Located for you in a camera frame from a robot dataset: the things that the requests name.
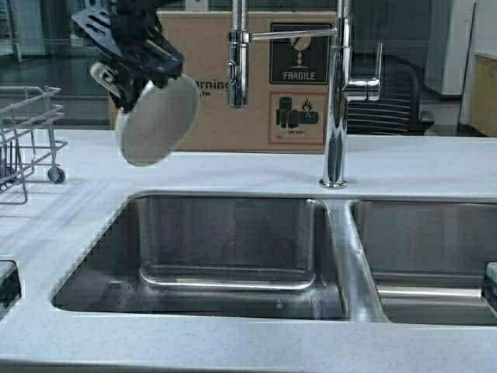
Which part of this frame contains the chrome kitchen faucet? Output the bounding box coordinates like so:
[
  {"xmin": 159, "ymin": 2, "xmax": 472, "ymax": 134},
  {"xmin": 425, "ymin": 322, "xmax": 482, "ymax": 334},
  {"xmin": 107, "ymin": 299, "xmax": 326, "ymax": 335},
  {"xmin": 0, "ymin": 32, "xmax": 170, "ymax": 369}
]
[{"xmin": 227, "ymin": 1, "xmax": 384, "ymax": 189}]

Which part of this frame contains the black office chair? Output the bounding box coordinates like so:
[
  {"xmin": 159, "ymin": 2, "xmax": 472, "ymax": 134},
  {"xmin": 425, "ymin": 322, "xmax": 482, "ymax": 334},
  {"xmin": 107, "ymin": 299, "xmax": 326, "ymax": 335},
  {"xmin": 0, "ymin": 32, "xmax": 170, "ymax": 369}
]
[{"xmin": 347, "ymin": 61, "xmax": 434, "ymax": 135}]

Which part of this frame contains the stainless steel double sink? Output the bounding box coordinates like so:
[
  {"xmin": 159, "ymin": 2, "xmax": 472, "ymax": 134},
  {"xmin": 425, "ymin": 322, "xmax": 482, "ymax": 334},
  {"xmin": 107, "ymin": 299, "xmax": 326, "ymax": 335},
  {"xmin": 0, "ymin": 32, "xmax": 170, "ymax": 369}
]
[{"xmin": 51, "ymin": 193, "xmax": 496, "ymax": 326}]

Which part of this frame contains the white frying pan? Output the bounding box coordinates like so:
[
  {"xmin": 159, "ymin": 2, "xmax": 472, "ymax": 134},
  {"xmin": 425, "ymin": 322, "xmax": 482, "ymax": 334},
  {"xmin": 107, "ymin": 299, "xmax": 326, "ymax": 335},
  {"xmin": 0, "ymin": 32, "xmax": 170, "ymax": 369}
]
[{"xmin": 89, "ymin": 61, "xmax": 201, "ymax": 168}]

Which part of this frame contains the brown cardboard box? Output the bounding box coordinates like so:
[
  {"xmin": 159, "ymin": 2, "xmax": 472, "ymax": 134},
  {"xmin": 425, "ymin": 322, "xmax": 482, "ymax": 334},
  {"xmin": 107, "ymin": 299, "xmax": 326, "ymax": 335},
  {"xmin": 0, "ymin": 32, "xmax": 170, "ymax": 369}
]
[{"xmin": 108, "ymin": 10, "xmax": 339, "ymax": 155}]

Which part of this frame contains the robot base left corner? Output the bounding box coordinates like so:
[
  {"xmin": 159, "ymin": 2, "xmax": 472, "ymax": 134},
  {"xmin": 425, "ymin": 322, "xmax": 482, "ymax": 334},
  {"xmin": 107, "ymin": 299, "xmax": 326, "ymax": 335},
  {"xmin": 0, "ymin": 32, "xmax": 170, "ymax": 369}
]
[{"xmin": 1, "ymin": 260, "xmax": 22, "ymax": 319}]

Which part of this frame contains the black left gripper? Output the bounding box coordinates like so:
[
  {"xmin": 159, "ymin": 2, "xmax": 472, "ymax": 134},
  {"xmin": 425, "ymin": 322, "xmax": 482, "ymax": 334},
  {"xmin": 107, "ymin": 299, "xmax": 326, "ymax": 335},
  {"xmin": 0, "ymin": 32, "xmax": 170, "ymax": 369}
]
[{"xmin": 71, "ymin": 1, "xmax": 184, "ymax": 111}]

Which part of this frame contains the grey wire dish rack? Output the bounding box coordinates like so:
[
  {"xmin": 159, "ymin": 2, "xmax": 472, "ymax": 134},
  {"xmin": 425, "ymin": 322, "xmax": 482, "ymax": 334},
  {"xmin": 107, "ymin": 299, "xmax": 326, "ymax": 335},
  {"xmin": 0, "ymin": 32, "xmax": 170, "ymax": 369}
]
[{"xmin": 1, "ymin": 85, "xmax": 68, "ymax": 206}]

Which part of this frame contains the robot base right corner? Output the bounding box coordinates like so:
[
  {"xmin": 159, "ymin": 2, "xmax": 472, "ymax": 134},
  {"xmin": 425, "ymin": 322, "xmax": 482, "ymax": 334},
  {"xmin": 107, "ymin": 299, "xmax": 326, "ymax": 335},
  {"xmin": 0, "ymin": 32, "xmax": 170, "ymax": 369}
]
[{"xmin": 482, "ymin": 262, "xmax": 497, "ymax": 311}]

